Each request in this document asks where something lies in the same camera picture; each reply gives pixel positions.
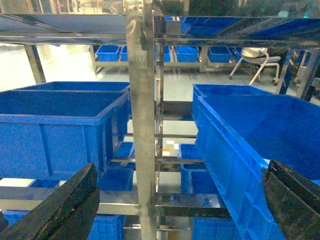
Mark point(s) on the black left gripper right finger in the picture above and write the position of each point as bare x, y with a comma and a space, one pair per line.
293, 200

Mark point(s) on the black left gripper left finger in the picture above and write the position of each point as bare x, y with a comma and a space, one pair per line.
67, 214

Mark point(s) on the blue bin left shelf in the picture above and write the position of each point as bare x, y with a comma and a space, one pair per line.
53, 134

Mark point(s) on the blue bin shelf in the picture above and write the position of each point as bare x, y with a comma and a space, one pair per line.
53, 134
237, 137

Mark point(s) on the blue bin right shelf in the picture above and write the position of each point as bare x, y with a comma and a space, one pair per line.
237, 137

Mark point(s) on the stainless steel shelf rack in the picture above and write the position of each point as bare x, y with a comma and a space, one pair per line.
142, 23

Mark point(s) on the blue bin behind right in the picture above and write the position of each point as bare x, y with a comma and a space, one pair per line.
209, 90

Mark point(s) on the blue bin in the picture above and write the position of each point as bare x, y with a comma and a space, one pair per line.
209, 90
101, 86

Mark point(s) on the blue bin behind left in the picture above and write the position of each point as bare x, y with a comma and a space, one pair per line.
101, 86

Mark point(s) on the white stool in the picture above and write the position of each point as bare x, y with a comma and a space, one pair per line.
258, 56

